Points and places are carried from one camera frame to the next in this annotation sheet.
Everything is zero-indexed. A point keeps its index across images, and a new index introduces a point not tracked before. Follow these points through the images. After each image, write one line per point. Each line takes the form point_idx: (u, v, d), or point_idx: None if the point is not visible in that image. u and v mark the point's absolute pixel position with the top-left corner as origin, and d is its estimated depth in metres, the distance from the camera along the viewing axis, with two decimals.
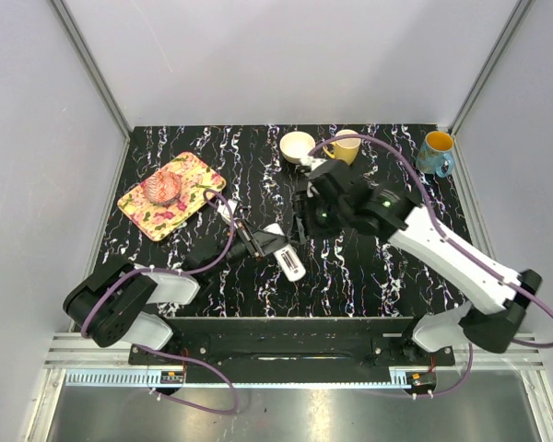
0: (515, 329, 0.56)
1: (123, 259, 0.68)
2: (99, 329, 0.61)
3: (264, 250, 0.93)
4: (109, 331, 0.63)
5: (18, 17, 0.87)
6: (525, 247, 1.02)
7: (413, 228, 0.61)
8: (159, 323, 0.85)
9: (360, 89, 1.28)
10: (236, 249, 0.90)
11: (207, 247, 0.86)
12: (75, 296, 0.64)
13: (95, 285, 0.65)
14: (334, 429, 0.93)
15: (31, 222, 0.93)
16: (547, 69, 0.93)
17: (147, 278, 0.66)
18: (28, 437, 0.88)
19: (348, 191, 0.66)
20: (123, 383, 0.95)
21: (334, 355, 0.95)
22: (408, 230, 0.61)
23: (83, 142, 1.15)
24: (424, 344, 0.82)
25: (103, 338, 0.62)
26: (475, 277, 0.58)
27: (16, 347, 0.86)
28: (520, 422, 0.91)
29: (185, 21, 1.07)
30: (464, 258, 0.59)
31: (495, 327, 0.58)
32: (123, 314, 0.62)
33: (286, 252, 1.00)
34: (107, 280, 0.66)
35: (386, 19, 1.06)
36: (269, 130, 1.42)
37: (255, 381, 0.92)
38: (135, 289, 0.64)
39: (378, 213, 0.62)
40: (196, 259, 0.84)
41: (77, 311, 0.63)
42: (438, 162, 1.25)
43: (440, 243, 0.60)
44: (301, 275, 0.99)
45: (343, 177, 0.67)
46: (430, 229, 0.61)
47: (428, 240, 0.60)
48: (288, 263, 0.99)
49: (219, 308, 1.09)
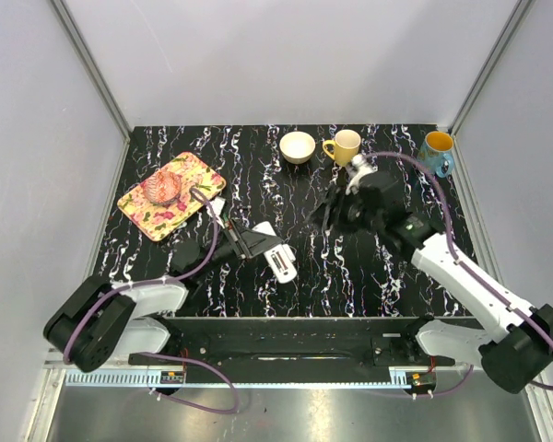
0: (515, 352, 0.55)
1: (100, 279, 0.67)
2: (81, 354, 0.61)
3: (252, 252, 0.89)
4: (93, 354, 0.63)
5: (18, 17, 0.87)
6: (525, 247, 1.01)
7: (430, 249, 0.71)
8: (152, 327, 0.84)
9: (360, 89, 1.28)
10: (222, 248, 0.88)
11: (191, 249, 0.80)
12: (54, 325, 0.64)
13: (72, 311, 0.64)
14: (334, 429, 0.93)
15: (30, 222, 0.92)
16: (547, 68, 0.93)
17: (123, 299, 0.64)
18: (28, 437, 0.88)
19: (388, 207, 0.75)
20: (123, 384, 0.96)
21: (334, 355, 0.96)
22: (425, 250, 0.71)
23: (83, 143, 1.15)
24: (422, 344, 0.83)
25: (87, 363, 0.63)
26: (481, 300, 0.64)
27: (17, 347, 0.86)
28: (520, 422, 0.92)
29: (186, 21, 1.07)
30: (474, 283, 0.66)
31: (507, 361, 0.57)
32: (105, 338, 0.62)
33: (275, 253, 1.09)
34: (85, 304, 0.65)
35: (385, 19, 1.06)
36: (269, 130, 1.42)
37: (255, 380, 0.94)
38: (113, 312, 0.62)
39: (402, 236, 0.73)
40: (180, 264, 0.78)
41: (59, 338, 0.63)
42: (438, 162, 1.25)
43: (452, 264, 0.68)
44: (291, 276, 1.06)
45: (389, 193, 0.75)
46: (446, 252, 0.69)
47: (441, 261, 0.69)
48: (278, 265, 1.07)
49: (219, 308, 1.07)
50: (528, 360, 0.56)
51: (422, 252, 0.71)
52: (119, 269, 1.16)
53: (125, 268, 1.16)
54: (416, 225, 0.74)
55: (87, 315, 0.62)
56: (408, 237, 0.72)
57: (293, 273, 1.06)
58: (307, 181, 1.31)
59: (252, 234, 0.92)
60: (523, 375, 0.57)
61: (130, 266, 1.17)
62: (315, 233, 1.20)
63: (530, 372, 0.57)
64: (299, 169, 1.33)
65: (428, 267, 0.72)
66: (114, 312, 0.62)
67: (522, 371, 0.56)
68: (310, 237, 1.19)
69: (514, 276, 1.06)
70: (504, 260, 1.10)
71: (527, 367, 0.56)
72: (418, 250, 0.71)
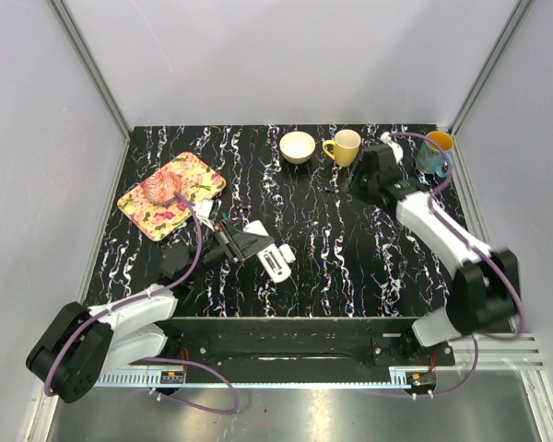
0: (467, 283, 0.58)
1: (78, 307, 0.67)
2: (63, 389, 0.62)
3: (245, 254, 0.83)
4: (76, 385, 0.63)
5: (19, 17, 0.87)
6: (525, 247, 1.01)
7: (411, 200, 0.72)
8: (147, 334, 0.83)
9: (360, 89, 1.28)
10: (212, 251, 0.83)
11: (180, 254, 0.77)
12: (34, 357, 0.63)
13: (50, 344, 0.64)
14: (334, 429, 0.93)
15: (31, 223, 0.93)
16: (547, 69, 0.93)
17: (100, 329, 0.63)
18: (29, 436, 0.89)
19: (384, 175, 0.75)
20: (123, 384, 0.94)
21: (334, 355, 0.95)
22: (406, 203, 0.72)
23: (83, 143, 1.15)
24: (417, 334, 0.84)
25: (70, 394, 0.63)
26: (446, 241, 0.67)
27: (17, 347, 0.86)
28: (520, 422, 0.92)
29: (186, 21, 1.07)
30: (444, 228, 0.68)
31: (460, 290, 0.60)
32: (85, 368, 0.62)
33: (268, 252, 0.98)
34: (64, 334, 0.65)
35: (385, 19, 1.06)
36: (269, 130, 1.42)
37: (255, 381, 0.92)
38: (90, 342, 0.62)
39: (391, 193, 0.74)
40: (169, 270, 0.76)
41: (40, 370, 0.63)
42: (438, 162, 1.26)
43: (427, 213, 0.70)
44: (285, 277, 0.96)
45: (386, 159, 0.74)
46: (423, 203, 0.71)
47: (417, 210, 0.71)
48: (271, 265, 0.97)
49: (219, 308, 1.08)
50: (478, 287, 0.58)
51: (405, 204, 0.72)
52: (119, 269, 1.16)
53: (125, 268, 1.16)
54: (405, 187, 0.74)
55: (64, 347, 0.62)
56: (396, 195, 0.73)
57: (288, 273, 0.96)
58: (307, 181, 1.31)
59: (243, 234, 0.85)
60: (477, 310, 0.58)
61: (130, 266, 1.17)
62: (314, 233, 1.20)
63: (483, 306, 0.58)
64: (299, 169, 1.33)
65: (408, 222, 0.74)
66: (91, 341, 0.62)
67: (474, 299, 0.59)
68: (310, 237, 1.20)
69: None
70: None
71: (478, 296, 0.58)
72: (399, 202, 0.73)
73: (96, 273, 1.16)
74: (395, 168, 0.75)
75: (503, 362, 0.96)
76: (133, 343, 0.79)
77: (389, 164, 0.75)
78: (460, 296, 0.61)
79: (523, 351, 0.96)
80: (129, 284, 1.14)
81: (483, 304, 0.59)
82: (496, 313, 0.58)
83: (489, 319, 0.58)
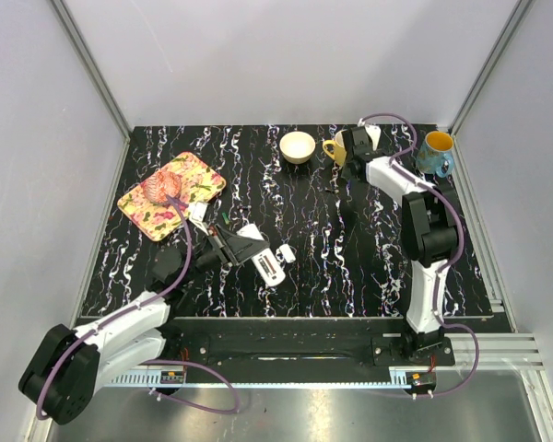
0: (412, 210, 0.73)
1: (64, 329, 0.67)
2: (55, 411, 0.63)
3: (240, 259, 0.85)
4: (68, 406, 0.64)
5: (19, 17, 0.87)
6: (525, 248, 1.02)
7: (377, 160, 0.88)
8: (144, 340, 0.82)
9: (360, 89, 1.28)
10: (206, 254, 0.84)
11: (172, 258, 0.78)
12: (27, 380, 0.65)
13: (39, 368, 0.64)
14: (334, 429, 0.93)
15: (30, 223, 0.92)
16: (547, 69, 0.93)
17: (86, 353, 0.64)
18: (29, 437, 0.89)
19: (358, 146, 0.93)
20: (123, 384, 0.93)
21: (334, 355, 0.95)
22: (373, 162, 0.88)
23: (84, 143, 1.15)
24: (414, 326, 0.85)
25: (64, 415, 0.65)
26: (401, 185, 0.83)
27: (17, 347, 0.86)
28: (521, 423, 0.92)
29: (186, 21, 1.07)
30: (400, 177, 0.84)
31: (407, 220, 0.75)
32: (75, 390, 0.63)
33: (263, 258, 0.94)
34: (52, 357, 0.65)
35: (385, 19, 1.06)
36: (269, 130, 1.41)
37: (255, 380, 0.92)
38: (77, 366, 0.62)
39: (358, 157, 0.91)
40: (162, 273, 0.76)
41: (32, 392, 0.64)
42: (438, 162, 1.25)
43: (387, 167, 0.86)
44: (280, 281, 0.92)
45: (359, 135, 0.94)
46: (385, 160, 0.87)
47: (381, 166, 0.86)
48: (266, 270, 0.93)
49: (219, 308, 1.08)
50: (421, 215, 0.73)
51: (370, 165, 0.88)
52: (119, 269, 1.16)
53: (125, 269, 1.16)
54: (374, 153, 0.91)
55: (52, 372, 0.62)
56: (365, 158, 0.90)
57: (282, 278, 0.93)
58: (307, 180, 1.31)
59: (238, 238, 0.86)
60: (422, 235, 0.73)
61: (130, 266, 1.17)
62: (314, 233, 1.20)
63: (428, 231, 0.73)
64: (299, 169, 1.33)
65: (375, 180, 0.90)
66: (77, 366, 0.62)
67: (419, 226, 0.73)
68: (310, 237, 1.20)
69: (514, 276, 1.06)
70: (504, 260, 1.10)
71: (422, 221, 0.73)
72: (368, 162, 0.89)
73: (96, 274, 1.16)
74: (368, 143, 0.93)
75: (504, 362, 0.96)
76: (129, 351, 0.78)
77: (362, 139, 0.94)
78: (408, 226, 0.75)
79: (523, 351, 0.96)
80: (129, 284, 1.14)
81: (429, 230, 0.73)
82: (439, 239, 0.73)
83: (434, 245, 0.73)
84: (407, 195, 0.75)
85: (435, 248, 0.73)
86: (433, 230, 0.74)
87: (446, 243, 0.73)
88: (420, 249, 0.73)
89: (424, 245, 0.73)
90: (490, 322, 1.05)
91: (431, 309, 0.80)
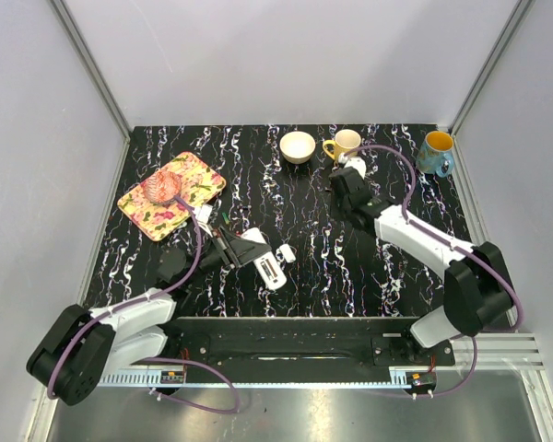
0: (459, 285, 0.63)
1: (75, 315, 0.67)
2: (65, 389, 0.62)
3: (241, 261, 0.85)
4: (78, 387, 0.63)
5: (19, 17, 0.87)
6: (524, 248, 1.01)
7: (386, 216, 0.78)
8: (147, 335, 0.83)
9: (360, 89, 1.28)
10: (210, 256, 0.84)
11: (177, 258, 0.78)
12: (36, 360, 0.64)
13: (52, 346, 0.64)
14: (334, 429, 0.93)
15: (31, 223, 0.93)
16: (547, 69, 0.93)
17: (104, 330, 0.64)
18: (29, 436, 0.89)
19: (356, 195, 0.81)
20: (123, 384, 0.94)
21: (334, 355, 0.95)
22: (382, 218, 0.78)
23: (84, 142, 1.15)
24: (417, 335, 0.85)
25: (73, 396, 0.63)
26: (431, 248, 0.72)
27: (17, 347, 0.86)
28: (521, 423, 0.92)
29: (185, 20, 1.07)
30: (426, 236, 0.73)
31: (454, 294, 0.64)
32: (87, 369, 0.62)
33: (264, 261, 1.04)
34: (65, 336, 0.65)
35: (385, 19, 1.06)
36: (269, 130, 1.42)
37: (255, 380, 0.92)
38: (92, 343, 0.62)
39: (365, 214, 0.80)
40: (168, 274, 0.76)
41: (42, 373, 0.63)
42: (438, 162, 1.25)
43: (405, 225, 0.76)
44: (281, 284, 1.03)
45: (354, 181, 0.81)
46: (398, 215, 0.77)
47: (394, 224, 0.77)
48: (267, 273, 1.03)
49: (219, 308, 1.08)
50: (472, 286, 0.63)
51: (380, 221, 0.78)
52: (119, 269, 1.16)
53: (125, 269, 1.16)
54: (376, 203, 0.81)
55: (66, 349, 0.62)
56: (369, 212, 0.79)
57: (283, 281, 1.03)
58: (307, 180, 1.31)
59: (240, 240, 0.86)
60: (476, 308, 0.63)
61: (130, 266, 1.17)
62: (314, 233, 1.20)
63: (481, 302, 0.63)
64: (299, 169, 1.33)
65: (392, 237, 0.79)
66: (94, 343, 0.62)
67: (473, 300, 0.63)
68: (310, 236, 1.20)
69: (514, 276, 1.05)
70: (504, 261, 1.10)
71: (476, 294, 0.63)
72: (376, 220, 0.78)
73: (96, 273, 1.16)
74: (365, 188, 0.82)
75: (504, 362, 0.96)
76: (132, 343, 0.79)
77: (358, 185, 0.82)
78: (456, 301, 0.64)
79: (523, 351, 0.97)
80: (129, 284, 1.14)
81: (482, 302, 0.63)
82: (492, 306, 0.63)
83: (491, 316, 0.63)
84: (451, 268, 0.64)
85: (491, 319, 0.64)
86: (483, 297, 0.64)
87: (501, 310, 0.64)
88: (477, 324, 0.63)
89: (481, 319, 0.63)
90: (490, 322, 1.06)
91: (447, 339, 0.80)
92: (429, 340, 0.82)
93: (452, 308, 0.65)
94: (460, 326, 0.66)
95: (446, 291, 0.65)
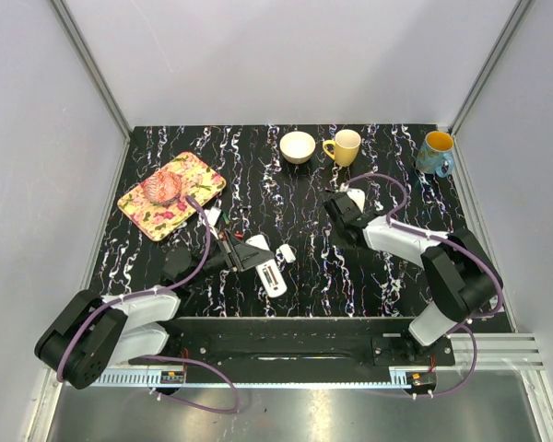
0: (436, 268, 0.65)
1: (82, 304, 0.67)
2: (75, 372, 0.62)
3: (244, 266, 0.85)
4: (87, 370, 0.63)
5: (18, 17, 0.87)
6: (525, 248, 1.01)
7: (372, 225, 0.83)
8: (148, 331, 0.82)
9: (360, 88, 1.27)
10: (214, 259, 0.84)
11: (182, 257, 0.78)
12: (45, 343, 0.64)
13: (63, 329, 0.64)
14: (334, 429, 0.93)
15: (31, 223, 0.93)
16: (547, 69, 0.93)
17: (115, 313, 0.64)
18: (29, 436, 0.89)
19: (347, 214, 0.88)
20: (123, 384, 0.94)
21: (334, 355, 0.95)
22: (370, 227, 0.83)
23: (84, 142, 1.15)
24: (414, 331, 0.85)
25: (81, 379, 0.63)
26: (412, 242, 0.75)
27: (17, 347, 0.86)
28: (521, 423, 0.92)
29: (186, 21, 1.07)
30: (405, 232, 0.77)
31: (437, 281, 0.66)
32: (97, 353, 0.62)
33: (266, 268, 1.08)
34: (76, 320, 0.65)
35: (385, 19, 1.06)
36: (269, 130, 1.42)
37: (255, 380, 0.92)
38: (103, 327, 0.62)
39: (357, 228, 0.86)
40: (172, 273, 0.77)
41: (52, 354, 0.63)
42: (438, 162, 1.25)
43: (389, 229, 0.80)
44: (281, 292, 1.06)
45: (345, 203, 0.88)
46: (383, 223, 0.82)
47: (381, 229, 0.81)
48: (269, 280, 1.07)
49: (219, 308, 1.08)
50: (451, 268, 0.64)
51: (369, 230, 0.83)
52: (119, 269, 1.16)
53: (125, 269, 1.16)
54: (365, 217, 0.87)
55: (77, 331, 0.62)
56: (360, 226, 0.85)
57: (283, 288, 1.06)
58: (307, 181, 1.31)
59: (246, 245, 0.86)
60: (457, 290, 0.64)
61: (130, 266, 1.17)
62: (314, 233, 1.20)
63: (464, 285, 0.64)
64: (299, 169, 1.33)
65: (382, 242, 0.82)
66: (104, 326, 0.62)
67: (453, 283, 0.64)
68: (310, 237, 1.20)
69: (514, 276, 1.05)
70: (504, 260, 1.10)
71: (455, 275, 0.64)
72: (366, 230, 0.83)
73: (96, 273, 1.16)
74: (355, 206, 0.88)
75: (504, 362, 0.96)
76: (135, 338, 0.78)
77: (348, 205, 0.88)
78: (440, 286, 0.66)
79: (523, 351, 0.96)
80: (129, 284, 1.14)
81: (464, 284, 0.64)
82: (477, 289, 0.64)
83: (476, 298, 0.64)
84: (428, 252, 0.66)
85: (476, 302, 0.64)
86: (467, 282, 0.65)
87: (488, 295, 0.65)
88: (463, 308, 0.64)
89: (465, 303, 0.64)
90: (490, 322, 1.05)
91: (445, 333, 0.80)
92: (427, 335, 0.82)
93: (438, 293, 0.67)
94: (448, 310, 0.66)
95: (429, 276, 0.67)
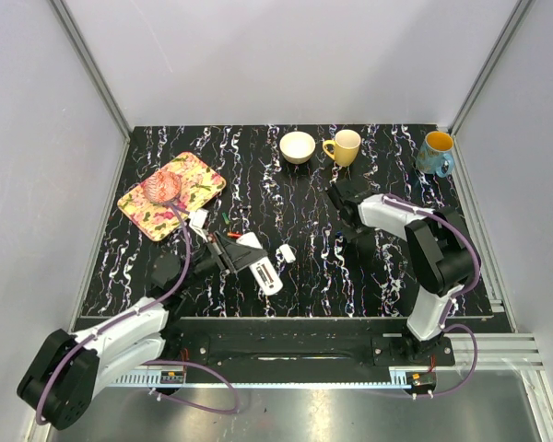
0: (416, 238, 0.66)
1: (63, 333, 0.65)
2: (53, 415, 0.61)
3: (237, 267, 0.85)
4: (67, 411, 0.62)
5: (18, 17, 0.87)
6: (525, 249, 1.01)
7: (368, 200, 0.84)
8: (141, 343, 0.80)
9: (360, 89, 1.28)
10: (205, 261, 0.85)
11: (171, 262, 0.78)
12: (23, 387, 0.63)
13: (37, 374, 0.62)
14: (334, 429, 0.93)
15: (31, 223, 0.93)
16: (547, 70, 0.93)
17: (87, 355, 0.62)
18: (29, 436, 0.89)
19: (345, 195, 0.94)
20: (123, 384, 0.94)
21: (333, 355, 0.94)
22: (364, 203, 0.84)
23: (84, 142, 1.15)
24: (411, 327, 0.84)
25: (64, 420, 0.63)
26: (399, 216, 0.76)
27: (17, 347, 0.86)
28: (521, 424, 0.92)
29: (186, 21, 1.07)
30: (394, 207, 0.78)
31: (417, 252, 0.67)
32: (73, 396, 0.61)
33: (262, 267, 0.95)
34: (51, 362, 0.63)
35: (385, 19, 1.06)
36: (269, 130, 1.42)
37: (255, 380, 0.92)
38: (75, 373, 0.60)
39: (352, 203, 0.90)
40: (161, 279, 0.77)
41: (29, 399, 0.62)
42: (438, 162, 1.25)
43: (380, 204, 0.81)
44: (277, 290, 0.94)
45: (344, 185, 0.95)
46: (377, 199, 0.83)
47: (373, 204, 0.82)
48: (264, 278, 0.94)
49: (219, 308, 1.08)
50: (430, 240, 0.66)
51: (362, 204, 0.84)
52: (119, 268, 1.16)
53: (125, 268, 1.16)
54: (362, 194, 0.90)
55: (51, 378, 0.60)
56: (355, 201, 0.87)
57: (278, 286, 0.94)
58: (307, 181, 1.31)
59: (237, 246, 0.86)
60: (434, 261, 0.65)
61: (130, 266, 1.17)
62: (315, 233, 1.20)
63: (442, 257, 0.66)
64: (299, 169, 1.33)
65: (373, 218, 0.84)
66: (77, 371, 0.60)
67: (431, 253, 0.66)
68: (310, 237, 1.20)
69: (514, 276, 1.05)
70: (504, 261, 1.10)
71: (433, 248, 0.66)
72: (359, 205, 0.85)
73: (96, 273, 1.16)
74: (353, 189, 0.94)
75: (503, 362, 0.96)
76: (126, 355, 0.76)
77: (347, 188, 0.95)
78: (419, 258, 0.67)
79: (523, 351, 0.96)
80: (129, 284, 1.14)
81: (442, 257, 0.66)
82: (455, 263, 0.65)
83: (452, 272, 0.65)
84: (410, 224, 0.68)
85: (452, 275, 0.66)
86: (446, 256, 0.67)
87: (465, 270, 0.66)
88: (439, 278, 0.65)
89: (442, 275, 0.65)
90: (490, 322, 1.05)
91: (438, 323, 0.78)
92: (422, 329, 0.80)
93: (418, 264, 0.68)
94: (427, 283, 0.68)
95: (411, 249, 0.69)
